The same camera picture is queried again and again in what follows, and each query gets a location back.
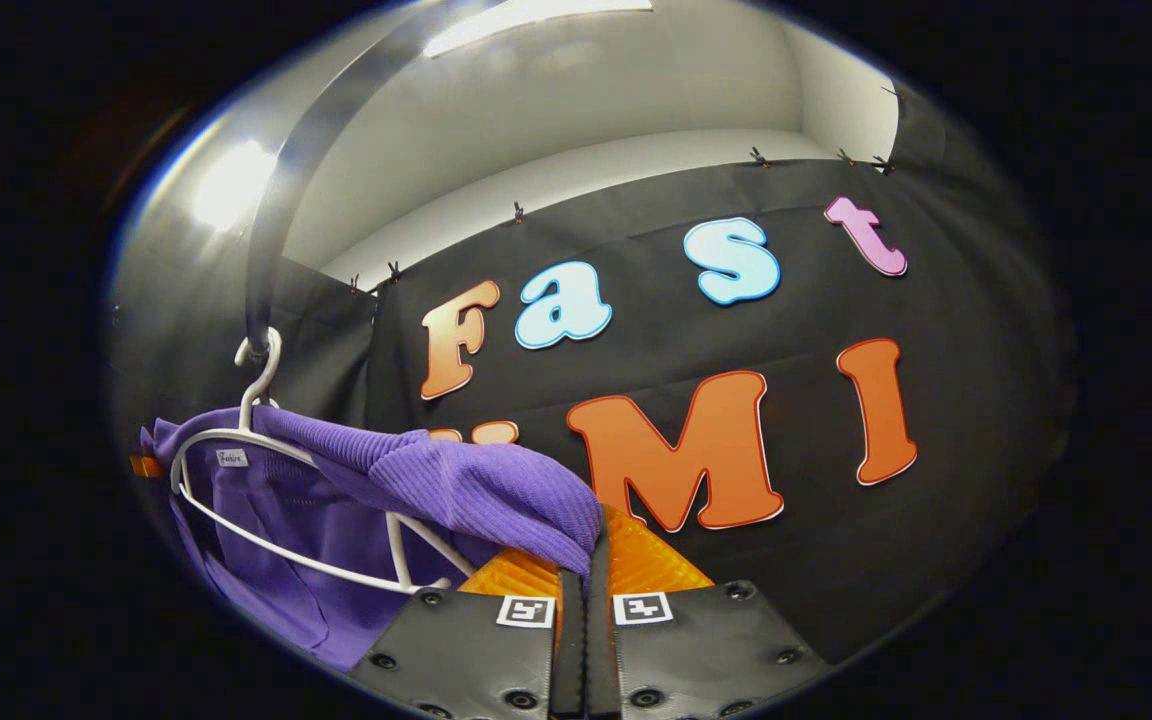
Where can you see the row of small black clips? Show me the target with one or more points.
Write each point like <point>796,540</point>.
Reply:
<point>758,157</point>

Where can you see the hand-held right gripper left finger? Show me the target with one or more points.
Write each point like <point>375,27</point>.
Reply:
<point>568,650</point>

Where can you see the bright ceiling light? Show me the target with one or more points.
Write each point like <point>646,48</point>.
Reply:
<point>231,185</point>
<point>536,20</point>

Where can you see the black metal clothes rack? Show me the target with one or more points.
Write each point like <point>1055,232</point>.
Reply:
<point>288,180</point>

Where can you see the white plastic clothes hanger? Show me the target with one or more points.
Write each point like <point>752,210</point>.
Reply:
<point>398,550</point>

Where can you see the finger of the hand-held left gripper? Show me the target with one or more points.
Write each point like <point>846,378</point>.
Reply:
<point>146,466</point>

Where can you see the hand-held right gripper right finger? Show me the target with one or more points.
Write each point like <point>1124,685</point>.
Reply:
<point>601,650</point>

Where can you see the black backdrop cloth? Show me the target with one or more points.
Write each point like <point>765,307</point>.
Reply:
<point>936,550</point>

